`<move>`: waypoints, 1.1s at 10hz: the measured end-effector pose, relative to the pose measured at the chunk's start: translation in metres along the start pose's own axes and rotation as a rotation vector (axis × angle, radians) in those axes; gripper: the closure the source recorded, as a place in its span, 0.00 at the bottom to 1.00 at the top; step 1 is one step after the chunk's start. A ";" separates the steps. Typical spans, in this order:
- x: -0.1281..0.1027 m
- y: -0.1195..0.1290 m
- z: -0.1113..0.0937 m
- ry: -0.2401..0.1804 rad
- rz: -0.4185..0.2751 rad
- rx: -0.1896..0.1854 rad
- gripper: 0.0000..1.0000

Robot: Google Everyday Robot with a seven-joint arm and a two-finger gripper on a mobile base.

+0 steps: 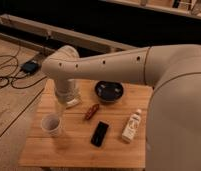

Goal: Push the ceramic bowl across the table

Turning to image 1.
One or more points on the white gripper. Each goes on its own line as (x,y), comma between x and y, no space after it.
(66,100)

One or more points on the dark ceramic bowl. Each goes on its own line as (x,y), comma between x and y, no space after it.
(108,91)

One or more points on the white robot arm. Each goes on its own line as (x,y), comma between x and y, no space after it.
(173,126)

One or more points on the white paper cup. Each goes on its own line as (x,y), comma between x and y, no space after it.
(52,125)

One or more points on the brown snack bar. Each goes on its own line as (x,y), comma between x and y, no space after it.
(91,111)

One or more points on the black rectangular phone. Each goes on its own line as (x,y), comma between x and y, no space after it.
(99,134)

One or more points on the wooden table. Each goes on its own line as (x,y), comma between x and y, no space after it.
(73,148)

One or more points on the blue power box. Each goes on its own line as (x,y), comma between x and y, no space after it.
(30,67)

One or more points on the white plastic bottle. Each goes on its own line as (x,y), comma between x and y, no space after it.
(132,125)

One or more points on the long wooden beam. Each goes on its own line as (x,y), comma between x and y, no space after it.
(64,35)

